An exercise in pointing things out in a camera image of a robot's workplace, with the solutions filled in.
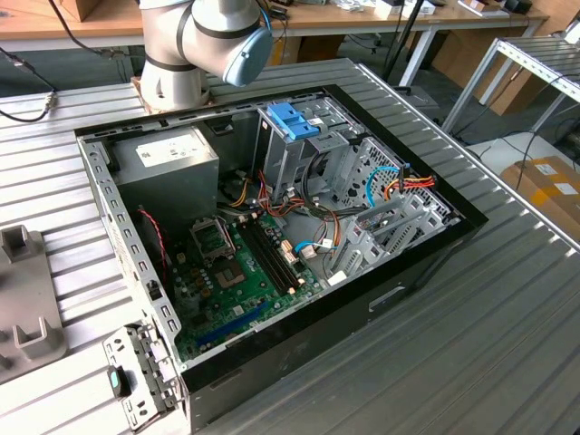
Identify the disk power wire black plug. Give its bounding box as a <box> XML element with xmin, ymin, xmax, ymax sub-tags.
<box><xmin>383</xmin><ymin>175</ymin><xmax>436</xmax><ymax>201</ymax></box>

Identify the metal disk bay cage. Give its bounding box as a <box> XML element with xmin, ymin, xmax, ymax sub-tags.
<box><xmin>324</xmin><ymin>135</ymin><xmax>462</xmax><ymax>285</ymax></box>

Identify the black RAM slot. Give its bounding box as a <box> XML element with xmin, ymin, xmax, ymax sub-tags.
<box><xmin>243</xmin><ymin>220</ymin><xmax>291</xmax><ymax>292</ymax></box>
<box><xmin>248</xmin><ymin>218</ymin><xmax>296</xmax><ymax>290</ymax></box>
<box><xmin>238</xmin><ymin>221</ymin><xmax>285</xmax><ymax>294</ymax></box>
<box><xmin>253</xmin><ymin>217</ymin><xmax>301</xmax><ymax>287</ymax></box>

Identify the metal optical drive cage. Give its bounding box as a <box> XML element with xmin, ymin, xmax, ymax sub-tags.
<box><xmin>250</xmin><ymin>96</ymin><xmax>367</xmax><ymax>206</ymax></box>

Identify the CPU socket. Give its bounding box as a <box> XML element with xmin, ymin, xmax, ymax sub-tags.
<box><xmin>213</xmin><ymin>265</ymin><xmax>248</xmax><ymax>291</ymax></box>

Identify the green motherboard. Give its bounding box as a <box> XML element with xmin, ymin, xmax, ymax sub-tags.
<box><xmin>169</xmin><ymin>212</ymin><xmax>327</xmax><ymax>363</ymax></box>

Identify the metal socket cover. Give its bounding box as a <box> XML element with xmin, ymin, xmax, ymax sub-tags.
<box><xmin>188</xmin><ymin>216</ymin><xmax>237</xmax><ymax>268</ymax></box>

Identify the blue plastic drive latch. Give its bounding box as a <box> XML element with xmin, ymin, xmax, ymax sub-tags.
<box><xmin>266</xmin><ymin>102</ymin><xmax>321</xmax><ymax>141</ymax></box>

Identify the black open PC case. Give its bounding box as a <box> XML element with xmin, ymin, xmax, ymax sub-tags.
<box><xmin>73</xmin><ymin>83</ymin><xmax>489</xmax><ymax>434</ymax></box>

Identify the blue expansion slot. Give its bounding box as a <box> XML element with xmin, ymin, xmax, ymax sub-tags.
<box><xmin>194</xmin><ymin>301</ymin><xmax>269</xmax><ymax>348</ymax></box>

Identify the grey power supply unit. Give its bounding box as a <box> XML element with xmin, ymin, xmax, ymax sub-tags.
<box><xmin>108</xmin><ymin>125</ymin><xmax>221</xmax><ymax>237</ymax></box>

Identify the white power supply label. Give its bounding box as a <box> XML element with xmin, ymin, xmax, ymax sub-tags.
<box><xmin>135</xmin><ymin>133</ymin><xmax>206</xmax><ymax>168</ymax></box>

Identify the black case fan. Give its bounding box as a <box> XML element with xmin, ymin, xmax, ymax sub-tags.
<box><xmin>133</xmin><ymin>204</ymin><xmax>174</xmax><ymax>278</ymax></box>

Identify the black stand pole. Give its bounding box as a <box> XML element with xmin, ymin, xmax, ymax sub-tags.
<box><xmin>382</xmin><ymin>0</ymin><xmax>430</xmax><ymax>85</ymax></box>

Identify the large brown cardboard sheet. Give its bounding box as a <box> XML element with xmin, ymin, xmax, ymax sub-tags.
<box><xmin>430</xmin><ymin>26</ymin><xmax>552</xmax><ymax>117</ymax></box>

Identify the cardboard box with yellow tape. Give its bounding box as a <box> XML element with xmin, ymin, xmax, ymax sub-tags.
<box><xmin>499</xmin><ymin>155</ymin><xmax>580</xmax><ymax>237</ymax></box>

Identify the plastic latch tab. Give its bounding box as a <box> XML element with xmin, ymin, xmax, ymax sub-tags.
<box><xmin>105</xmin><ymin>365</ymin><xmax>132</xmax><ymax>400</ymax></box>

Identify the long wooden desk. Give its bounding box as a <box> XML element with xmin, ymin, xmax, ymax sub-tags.
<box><xmin>0</xmin><ymin>0</ymin><xmax>552</xmax><ymax>87</ymax></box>

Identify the grey parts rack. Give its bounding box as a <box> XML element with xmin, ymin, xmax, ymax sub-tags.
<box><xmin>0</xmin><ymin>224</ymin><xmax>69</xmax><ymax>386</ymax></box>

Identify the wooden box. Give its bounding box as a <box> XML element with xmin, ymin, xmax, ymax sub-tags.
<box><xmin>56</xmin><ymin>0</ymin><xmax>99</xmax><ymax>24</ymax></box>

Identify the red orange wire bundle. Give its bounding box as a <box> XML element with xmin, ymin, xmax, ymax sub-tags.
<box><xmin>256</xmin><ymin>169</ymin><xmax>345</xmax><ymax>257</ymax></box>

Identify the blue wire with white plug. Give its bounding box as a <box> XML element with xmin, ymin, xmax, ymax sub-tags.
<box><xmin>292</xmin><ymin>242</ymin><xmax>339</xmax><ymax>260</ymax></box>

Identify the thick black cable bundle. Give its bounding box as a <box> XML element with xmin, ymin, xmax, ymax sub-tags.
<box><xmin>302</xmin><ymin>149</ymin><xmax>368</xmax><ymax>223</ymax></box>

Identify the yellow black wire bundle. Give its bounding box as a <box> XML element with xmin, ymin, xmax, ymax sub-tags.
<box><xmin>220</xmin><ymin>175</ymin><xmax>251</xmax><ymax>209</ymax></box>

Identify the blue wire with black plug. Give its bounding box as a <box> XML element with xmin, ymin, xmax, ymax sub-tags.
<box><xmin>365</xmin><ymin>163</ymin><xmax>411</xmax><ymax>209</ymax></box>

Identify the red black twisted wire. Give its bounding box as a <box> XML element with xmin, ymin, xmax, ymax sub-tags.
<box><xmin>136</xmin><ymin>206</ymin><xmax>172</xmax><ymax>272</ymax></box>

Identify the square brown base plate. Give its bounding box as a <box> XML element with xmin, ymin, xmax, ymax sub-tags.
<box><xmin>130</xmin><ymin>75</ymin><xmax>214</xmax><ymax>114</ymax></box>

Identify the metal card retention bracket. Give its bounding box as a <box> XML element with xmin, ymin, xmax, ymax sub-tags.
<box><xmin>101</xmin><ymin>320</ymin><xmax>185</xmax><ymax>431</ymax></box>

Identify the black cable with silver plug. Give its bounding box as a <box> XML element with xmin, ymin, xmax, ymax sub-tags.
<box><xmin>0</xmin><ymin>44</ymin><xmax>59</xmax><ymax>122</ymax></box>

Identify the aluminium frame table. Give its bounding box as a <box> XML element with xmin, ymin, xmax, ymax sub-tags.
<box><xmin>441</xmin><ymin>35</ymin><xmax>580</xmax><ymax>137</ymax></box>

